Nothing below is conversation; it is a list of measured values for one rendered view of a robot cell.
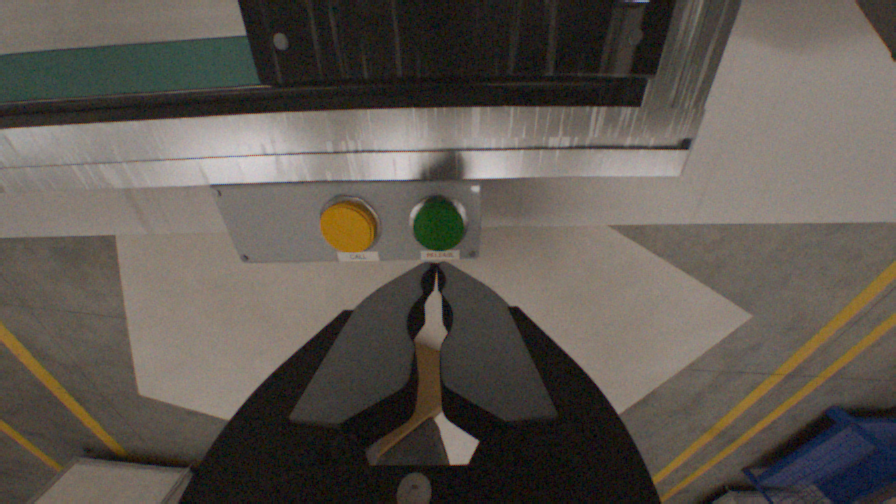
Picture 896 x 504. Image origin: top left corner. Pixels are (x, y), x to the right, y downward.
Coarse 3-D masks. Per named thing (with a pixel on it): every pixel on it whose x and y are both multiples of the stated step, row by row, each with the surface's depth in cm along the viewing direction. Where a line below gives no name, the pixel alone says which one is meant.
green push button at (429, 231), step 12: (432, 204) 18; (444, 204) 18; (420, 216) 18; (432, 216) 18; (444, 216) 18; (456, 216) 18; (420, 228) 19; (432, 228) 19; (444, 228) 19; (456, 228) 19; (420, 240) 19; (432, 240) 19; (444, 240) 19; (456, 240) 19
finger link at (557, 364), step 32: (544, 352) 7; (544, 384) 6; (576, 384) 6; (576, 416) 6; (608, 416) 6; (512, 448) 5; (544, 448) 5; (576, 448) 5; (608, 448) 5; (576, 480) 4; (608, 480) 4; (640, 480) 4
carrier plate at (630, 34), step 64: (256, 0) 13; (320, 0) 13; (384, 0) 13; (448, 0) 13; (512, 0) 13; (576, 0) 13; (256, 64) 14; (320, 64) 14; (384, 64) 14; (448, 64) 14; (512, 64) 14; (576, 64) 14; (640, 64) 14
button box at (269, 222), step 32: (224, 192) 18; (256, 192) 18; (288, 192) 18; (320, 192) 18; (352, 192) 18; (384, 192) 18; (416, 192) 18; (448, 192) 18; (480, 192) 19; (256, 224) 20; (288, 224) 20; (384, 224) 20; (480, 224) 20; (256, 256) 21; (288, 256) 21; (320, 256) 21; (352, 256) 21; (384, 256) 21; (416, 256) 21; (448, 256) 21
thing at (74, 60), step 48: (0, 0) 16; (48, 0) 16; (96, 0) 16; (144, 0) 16; (192, 0) 16; (0, 48) 17; (48, 48) 17; (96, 48) 15; (144, 48) 15; (192, 48) 15; (240, 48) 15; (0, 96) 16; (48, 96) 16; (96, 96) 17; (144, 96) 17; (192, 96) 19; (240, 96) 21; (288, 96) 22
